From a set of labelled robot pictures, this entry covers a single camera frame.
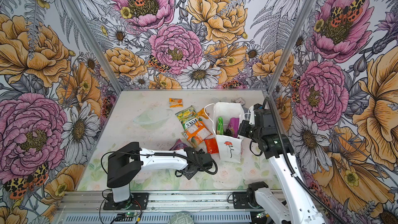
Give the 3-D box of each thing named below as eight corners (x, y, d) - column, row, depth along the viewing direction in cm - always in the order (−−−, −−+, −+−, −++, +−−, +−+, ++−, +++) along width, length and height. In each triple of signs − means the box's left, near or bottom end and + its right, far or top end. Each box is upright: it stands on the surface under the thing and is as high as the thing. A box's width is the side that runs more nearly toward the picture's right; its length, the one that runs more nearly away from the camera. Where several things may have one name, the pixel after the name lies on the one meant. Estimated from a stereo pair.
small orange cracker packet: (168, 107, 113) (167, 105, 111) (169, 99, 118) (169, 97, 116) (183, 107, 113) (182, 105, 111) (183, 99, 118) (183, 97, 116)
